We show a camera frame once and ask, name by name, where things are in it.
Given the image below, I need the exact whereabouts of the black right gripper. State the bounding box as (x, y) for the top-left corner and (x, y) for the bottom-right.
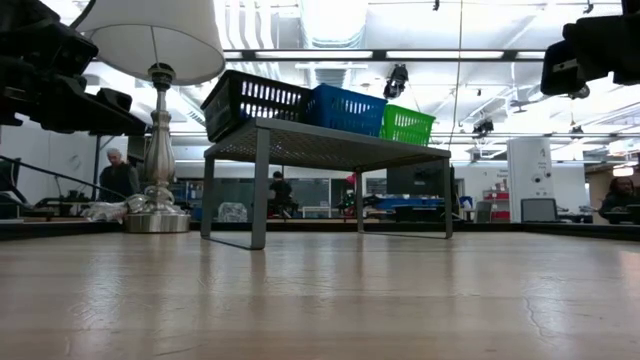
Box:
(539, 13), (640, 97)

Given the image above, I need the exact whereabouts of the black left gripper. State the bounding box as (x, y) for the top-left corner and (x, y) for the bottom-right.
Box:
(0, 0), (148, 137)

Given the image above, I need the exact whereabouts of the black plastic basket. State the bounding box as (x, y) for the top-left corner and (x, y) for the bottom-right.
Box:
(200, 69), (316, 144)

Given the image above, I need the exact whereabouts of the green plastic basket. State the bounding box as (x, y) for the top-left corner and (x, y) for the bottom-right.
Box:
(379, 103), (437, 147)

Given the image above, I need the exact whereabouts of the blue plastic basket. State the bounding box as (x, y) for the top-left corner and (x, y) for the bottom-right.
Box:
(305, 83), (389, 138)

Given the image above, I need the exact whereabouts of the grey perforated metal desk riser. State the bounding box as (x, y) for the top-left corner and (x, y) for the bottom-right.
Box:
(200, 117), (454, 251)

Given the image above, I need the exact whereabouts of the person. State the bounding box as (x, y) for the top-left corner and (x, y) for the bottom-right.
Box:
(598, 176), (640, 225)
(267, 170), (297, 217)
(98, 147), (141, 204)

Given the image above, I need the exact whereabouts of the silver table lamp white shade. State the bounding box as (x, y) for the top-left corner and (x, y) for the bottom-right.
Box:
(74, 0), (227, 234)

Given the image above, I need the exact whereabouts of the clear plastic wrapping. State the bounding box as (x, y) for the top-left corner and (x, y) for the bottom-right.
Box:
(81, 193), (151, 224)

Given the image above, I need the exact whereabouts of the grey wrapped bundle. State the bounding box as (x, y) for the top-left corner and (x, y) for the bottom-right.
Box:
(218, 202), (249, 224)

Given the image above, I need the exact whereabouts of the grey monitor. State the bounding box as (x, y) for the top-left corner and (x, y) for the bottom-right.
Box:
(520, 197), (559, 224)

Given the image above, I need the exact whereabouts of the red storage shelf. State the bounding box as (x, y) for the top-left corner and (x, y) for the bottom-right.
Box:
(482, 188), (511, 222)

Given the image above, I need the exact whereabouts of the black monitor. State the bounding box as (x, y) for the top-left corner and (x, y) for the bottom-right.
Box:
(386, 167), (450, 200)

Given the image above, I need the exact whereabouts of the blue background table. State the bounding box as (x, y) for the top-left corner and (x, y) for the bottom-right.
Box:
(374, 196), (446, 211)

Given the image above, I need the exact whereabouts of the black overhead camera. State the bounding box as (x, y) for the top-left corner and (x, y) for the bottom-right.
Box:
(381, 63), (410, 101)

